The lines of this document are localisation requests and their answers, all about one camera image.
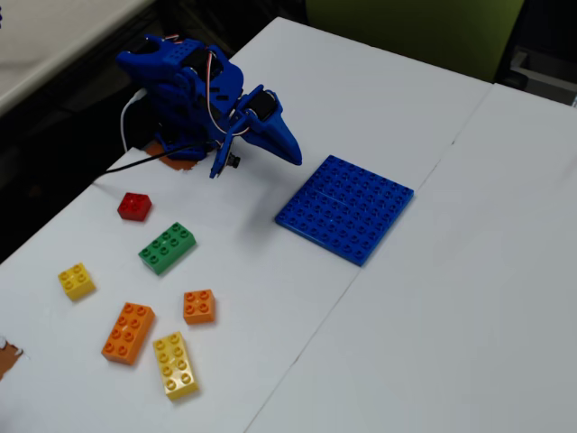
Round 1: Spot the large brown tape patch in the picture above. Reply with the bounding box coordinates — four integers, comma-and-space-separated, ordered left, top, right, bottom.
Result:
143, 139, 213, 173

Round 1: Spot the black cable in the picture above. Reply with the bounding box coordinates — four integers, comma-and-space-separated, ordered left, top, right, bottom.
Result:
105, 142, 213, 176

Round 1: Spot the green 2x4 block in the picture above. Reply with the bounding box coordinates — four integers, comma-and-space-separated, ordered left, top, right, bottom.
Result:
137, 221, 197, 276

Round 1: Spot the orange 2x2 block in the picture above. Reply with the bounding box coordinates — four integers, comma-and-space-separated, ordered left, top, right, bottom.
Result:
182, 289, 216, 326

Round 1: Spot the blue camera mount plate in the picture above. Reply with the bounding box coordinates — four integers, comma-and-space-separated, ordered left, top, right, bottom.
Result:
208, 128, 243, 180

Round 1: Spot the red white servo wire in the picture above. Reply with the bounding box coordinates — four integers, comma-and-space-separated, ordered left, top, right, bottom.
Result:
203, 44, 252, 137

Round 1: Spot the yellow 2x2 block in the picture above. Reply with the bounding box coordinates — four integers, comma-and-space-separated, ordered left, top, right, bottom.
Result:
57, 262, 97, 302

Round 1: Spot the small brown tape patch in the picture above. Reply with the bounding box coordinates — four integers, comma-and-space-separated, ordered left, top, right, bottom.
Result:
0, 336, 26, 382

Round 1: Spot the grey background box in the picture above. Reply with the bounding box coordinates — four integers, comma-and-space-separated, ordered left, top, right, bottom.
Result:
495, 44, 577, 109

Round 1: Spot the blue 8x8 baseplate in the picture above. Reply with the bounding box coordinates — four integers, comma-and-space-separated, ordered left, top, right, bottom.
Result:
274, 154, 416, 268

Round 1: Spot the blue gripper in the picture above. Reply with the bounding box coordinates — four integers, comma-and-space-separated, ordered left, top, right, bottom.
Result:
232, 84, 303, 167

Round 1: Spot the yellow 2x4 block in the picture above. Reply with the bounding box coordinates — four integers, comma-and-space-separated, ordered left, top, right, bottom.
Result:
151, 331, 200, 401

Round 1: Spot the green partition panel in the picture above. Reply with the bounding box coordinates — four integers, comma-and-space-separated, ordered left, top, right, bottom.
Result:
305, 0, 527, 85

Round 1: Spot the white cable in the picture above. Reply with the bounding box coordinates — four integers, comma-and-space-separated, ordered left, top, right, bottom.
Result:
120, 88, 150, 152

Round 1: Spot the orange 2x4 block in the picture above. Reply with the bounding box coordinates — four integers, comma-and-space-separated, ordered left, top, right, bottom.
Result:
100, 301, 157, 366

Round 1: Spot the white background table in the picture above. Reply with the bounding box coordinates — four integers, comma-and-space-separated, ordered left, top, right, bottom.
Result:
0, 0, 154, 115

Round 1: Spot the red 2x2 block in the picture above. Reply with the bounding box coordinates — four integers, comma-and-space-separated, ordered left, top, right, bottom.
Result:
116, 191, 153, 223

